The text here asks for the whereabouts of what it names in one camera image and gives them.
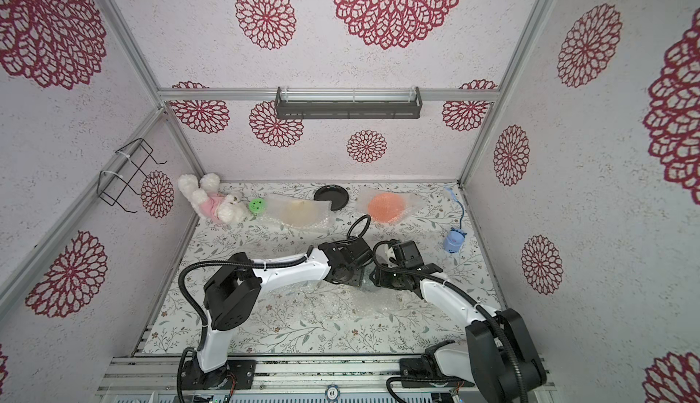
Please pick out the white plush bunny pink dress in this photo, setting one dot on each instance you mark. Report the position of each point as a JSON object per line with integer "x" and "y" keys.
{"x": 208, "y": 203}

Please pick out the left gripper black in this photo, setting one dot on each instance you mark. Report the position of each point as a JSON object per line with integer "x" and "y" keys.
{"x": 355, "y": 282}

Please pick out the aluminium front rail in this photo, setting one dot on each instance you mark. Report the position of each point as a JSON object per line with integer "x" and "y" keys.
{"x": 299, "y": 374}

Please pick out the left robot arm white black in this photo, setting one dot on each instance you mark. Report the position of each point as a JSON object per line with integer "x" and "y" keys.
{"x": 233, "y": 291}

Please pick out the dark grey plate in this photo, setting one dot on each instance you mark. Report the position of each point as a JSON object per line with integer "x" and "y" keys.
{"x": 337, "y": 195}

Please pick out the black wire wall basket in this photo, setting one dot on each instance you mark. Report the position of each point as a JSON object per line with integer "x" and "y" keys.
{"x": 135, "y": 155}

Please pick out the yellow plate in bubble wrap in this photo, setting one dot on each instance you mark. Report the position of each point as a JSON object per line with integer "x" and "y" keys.
{"x": 300, "y": 214}

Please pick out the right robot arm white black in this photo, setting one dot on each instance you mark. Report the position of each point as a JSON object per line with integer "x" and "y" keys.
{"x": 498, "y": 356}

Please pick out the orange plate in bubble wrap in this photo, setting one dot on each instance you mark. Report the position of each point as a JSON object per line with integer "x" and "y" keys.
{"x": 388, "y": 207}

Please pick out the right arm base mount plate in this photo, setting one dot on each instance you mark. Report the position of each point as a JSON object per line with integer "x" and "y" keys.
{"x": 415, "y": 372}

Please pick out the clear bubble wrap sheet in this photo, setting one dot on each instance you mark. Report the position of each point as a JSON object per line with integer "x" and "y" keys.
{"x": 283, "y": 322}
{"x": 351, "y": 302}

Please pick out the green round toy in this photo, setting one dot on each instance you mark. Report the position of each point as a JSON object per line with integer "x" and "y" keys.
{"x": 257, "y": 206}

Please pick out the blue toy with cord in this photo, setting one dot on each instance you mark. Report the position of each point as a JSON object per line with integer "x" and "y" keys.
{"x": 456, "y": 236}

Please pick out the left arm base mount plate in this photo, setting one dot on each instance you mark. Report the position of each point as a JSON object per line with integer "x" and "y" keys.
{"x": 234, "y": 375}

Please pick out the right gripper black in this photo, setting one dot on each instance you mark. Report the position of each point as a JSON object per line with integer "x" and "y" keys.
{"x": 384, "y": 277}

